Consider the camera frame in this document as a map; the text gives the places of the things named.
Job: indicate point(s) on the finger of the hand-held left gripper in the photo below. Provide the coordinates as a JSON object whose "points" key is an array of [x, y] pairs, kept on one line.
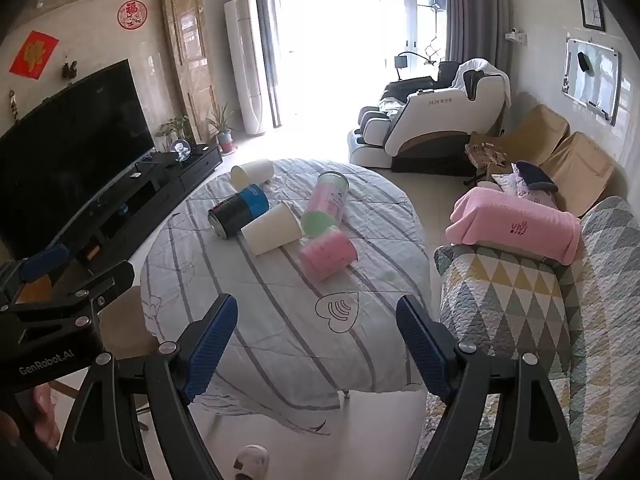
{"points": [[44, 261], [107, 280]]}

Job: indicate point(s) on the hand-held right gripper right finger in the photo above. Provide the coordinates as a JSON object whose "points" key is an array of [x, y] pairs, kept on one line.
{"points": [[424, 345]]}

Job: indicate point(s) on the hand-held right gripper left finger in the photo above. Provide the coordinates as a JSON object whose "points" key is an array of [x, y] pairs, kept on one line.
{"points": [[214, 342]]}

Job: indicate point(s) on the large white cup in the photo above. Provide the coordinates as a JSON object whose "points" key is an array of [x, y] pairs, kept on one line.
{"points": [[272, 232]]}

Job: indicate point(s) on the black and blue cup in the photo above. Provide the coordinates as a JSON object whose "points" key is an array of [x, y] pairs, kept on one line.
{"points": [[237, 210]]}

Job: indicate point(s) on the pink and green tall cup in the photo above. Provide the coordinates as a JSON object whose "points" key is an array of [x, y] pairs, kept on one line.
{"points": [[327, 202]]}

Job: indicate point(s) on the small white cup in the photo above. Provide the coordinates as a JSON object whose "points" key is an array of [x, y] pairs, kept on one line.
{"points": [[252, 172]]}

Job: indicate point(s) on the person's left hand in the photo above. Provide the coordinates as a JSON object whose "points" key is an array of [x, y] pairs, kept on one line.
{"points": [[45, 410]]}

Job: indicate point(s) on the beige stool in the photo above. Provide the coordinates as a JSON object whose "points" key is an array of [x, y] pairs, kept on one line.
{"points": [[127, 322]]}

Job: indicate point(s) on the table with striped cloth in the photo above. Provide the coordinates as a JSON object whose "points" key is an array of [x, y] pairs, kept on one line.
{"points": [[280, 320]]}

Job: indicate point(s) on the black flat television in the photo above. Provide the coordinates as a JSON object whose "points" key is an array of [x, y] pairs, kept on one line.
{"points": [[65, 160]]}

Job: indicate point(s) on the sofa with patterned quilt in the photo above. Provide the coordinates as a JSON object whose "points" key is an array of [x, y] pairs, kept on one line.
{"points": [[520, 305]]}

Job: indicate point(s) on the black television stand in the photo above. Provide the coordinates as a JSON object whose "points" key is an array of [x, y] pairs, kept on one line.
{"points": [[165, 185]]}

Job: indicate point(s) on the white slipper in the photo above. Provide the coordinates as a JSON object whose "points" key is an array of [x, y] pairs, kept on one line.
{"points": [[251, 462]]}

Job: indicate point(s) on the round framed ornament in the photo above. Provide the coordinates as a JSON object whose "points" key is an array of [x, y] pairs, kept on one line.
{"points": [[181, 150]]}

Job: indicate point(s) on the pink blanket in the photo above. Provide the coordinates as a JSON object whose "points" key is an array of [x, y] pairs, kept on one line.
{"points": [[515, 222]]}

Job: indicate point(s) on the leafy potted plant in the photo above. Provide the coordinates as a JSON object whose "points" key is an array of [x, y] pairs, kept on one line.
{"points": [[172, 130]]}

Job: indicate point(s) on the floral pillow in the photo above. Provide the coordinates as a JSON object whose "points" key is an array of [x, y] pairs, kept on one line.
{"points": [[520, 187]]}

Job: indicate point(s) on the potted plant in pink pot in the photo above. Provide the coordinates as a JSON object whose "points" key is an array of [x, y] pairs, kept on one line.
{"points": [[224, 132]]}

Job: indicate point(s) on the cardboard box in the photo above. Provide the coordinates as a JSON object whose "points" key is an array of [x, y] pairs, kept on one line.
{"points": [[487, 152]]}

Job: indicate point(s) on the dark blue cushion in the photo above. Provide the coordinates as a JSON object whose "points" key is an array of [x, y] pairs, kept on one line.
{"points": [[536, 174]]}

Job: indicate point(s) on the white massage chair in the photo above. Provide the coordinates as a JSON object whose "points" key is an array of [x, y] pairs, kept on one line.
{"points": [[430, 120]]}

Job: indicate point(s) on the beige sofa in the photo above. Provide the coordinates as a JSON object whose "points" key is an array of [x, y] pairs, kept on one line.
{"points": [[560, 155]]}

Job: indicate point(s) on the white standing air conditioner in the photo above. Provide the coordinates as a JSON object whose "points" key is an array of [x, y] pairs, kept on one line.
{"points": [[245, 67]]}

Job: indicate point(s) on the white towel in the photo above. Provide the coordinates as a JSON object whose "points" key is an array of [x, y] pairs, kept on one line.
{"points": [[477, 67]]}

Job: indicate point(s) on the black floor lamp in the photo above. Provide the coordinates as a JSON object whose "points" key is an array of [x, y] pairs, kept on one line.
{"points": [[400, 62]]}

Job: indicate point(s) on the black whiteboard eraser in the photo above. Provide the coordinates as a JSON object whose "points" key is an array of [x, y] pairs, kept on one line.
{"points": [[584, 62]]}

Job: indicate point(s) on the grey striped curtain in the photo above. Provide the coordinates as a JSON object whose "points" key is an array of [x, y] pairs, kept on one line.
{"points": [[475, 10]]}

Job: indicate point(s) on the hanging wall ornament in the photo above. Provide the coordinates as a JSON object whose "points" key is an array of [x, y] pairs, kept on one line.
{"points": [[13, 105]]}

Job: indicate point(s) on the small dark wall ornament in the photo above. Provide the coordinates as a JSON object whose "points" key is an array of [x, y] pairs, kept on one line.
{"points": [[68, 69]]}

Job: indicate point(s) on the red diamond wall paper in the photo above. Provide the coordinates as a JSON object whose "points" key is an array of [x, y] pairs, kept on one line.
{"points": [[34, 55]]}

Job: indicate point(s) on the round red wall decoration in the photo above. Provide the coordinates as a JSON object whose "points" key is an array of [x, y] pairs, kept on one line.
{"points": [[130, 14]]}

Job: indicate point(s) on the wall whiteboard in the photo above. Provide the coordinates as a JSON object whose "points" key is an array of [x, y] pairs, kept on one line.
{"points": [[597, 85]]}

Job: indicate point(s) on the white wall device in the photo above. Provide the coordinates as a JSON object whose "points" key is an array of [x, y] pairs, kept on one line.
{"points": [[516, 36]]}

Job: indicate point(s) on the large black picture frame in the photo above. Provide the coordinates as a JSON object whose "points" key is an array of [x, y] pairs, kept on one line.
{"points": [[593, 11]]}

